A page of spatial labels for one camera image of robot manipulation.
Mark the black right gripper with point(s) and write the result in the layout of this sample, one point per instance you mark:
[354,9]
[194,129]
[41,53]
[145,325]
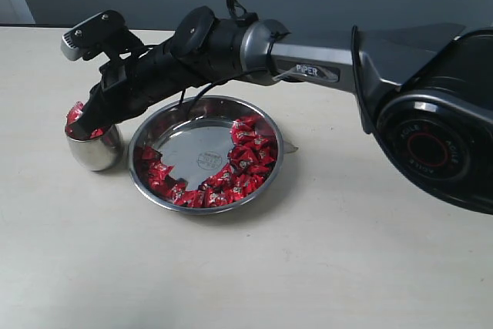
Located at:
[126,91]

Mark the red candy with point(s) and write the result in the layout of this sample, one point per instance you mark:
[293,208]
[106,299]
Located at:
[74,113]
[96,133]
[213,199]

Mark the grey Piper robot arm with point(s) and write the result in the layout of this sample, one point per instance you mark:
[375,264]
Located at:
[424,93]

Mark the red candy atop cup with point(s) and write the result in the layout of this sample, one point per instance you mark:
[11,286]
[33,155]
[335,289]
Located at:
[96,133]

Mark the stainless steel cup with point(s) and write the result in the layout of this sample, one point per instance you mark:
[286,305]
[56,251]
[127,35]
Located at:
[99,153]

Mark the stainless steel bowl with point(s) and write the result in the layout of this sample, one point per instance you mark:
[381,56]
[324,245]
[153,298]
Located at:
[194,138]

